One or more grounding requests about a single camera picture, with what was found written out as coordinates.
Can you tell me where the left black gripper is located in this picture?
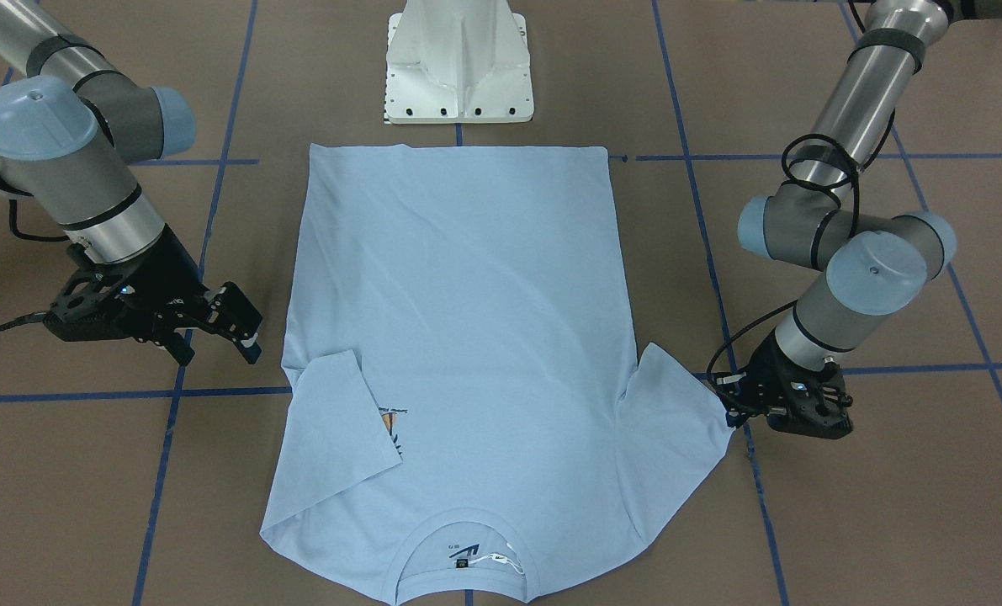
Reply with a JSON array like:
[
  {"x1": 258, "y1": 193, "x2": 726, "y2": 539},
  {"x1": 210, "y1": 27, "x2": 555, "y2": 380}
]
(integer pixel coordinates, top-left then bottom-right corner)
[{"x1": 711, "y1": 333, "x2": 808, "y2": 428}]

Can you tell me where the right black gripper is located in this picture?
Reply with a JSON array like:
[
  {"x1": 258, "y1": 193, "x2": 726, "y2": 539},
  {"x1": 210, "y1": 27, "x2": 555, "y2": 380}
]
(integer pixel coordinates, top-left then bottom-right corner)
[{"x1": 92, "y1": 224, "x2": 262, "y2": 367}]

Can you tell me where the light blue t-shirt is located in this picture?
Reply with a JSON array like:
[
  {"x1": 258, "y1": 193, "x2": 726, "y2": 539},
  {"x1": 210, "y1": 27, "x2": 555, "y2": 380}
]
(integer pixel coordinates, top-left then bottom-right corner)
[{"x1": 261, "y1": 145, "x2": 731, "y2": 605}]

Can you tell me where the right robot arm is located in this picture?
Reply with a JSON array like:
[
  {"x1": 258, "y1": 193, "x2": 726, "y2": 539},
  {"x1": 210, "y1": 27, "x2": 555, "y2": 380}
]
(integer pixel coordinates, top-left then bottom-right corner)
[{"x1": 0, "y1": 1, "x2": 262, "y2": 367}]

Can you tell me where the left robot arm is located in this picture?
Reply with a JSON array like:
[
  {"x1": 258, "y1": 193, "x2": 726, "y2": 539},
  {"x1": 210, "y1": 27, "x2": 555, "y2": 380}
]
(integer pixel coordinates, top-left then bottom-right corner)
[{"x1": 708, "y1": 1, "x2": 957, "y2": 439}]

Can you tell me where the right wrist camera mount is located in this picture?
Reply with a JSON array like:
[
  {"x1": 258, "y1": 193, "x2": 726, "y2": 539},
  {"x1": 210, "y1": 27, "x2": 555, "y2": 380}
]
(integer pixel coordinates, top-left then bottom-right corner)
[{"x1": 42, "y1": 269, "x2": 143, "y2": 342}]

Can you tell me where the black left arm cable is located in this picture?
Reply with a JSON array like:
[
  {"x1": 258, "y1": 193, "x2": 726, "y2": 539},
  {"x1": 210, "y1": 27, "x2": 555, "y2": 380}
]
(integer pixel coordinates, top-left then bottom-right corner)
[{"x1": 707, "y1": 0, "x2": 897, "y2": 375}]

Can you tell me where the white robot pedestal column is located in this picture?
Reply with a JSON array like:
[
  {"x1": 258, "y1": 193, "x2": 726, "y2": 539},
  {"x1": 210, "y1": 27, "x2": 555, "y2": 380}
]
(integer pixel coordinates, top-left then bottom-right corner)
[{"x1": 383, "y1": 1, "x2": 535, "y2": 125}]

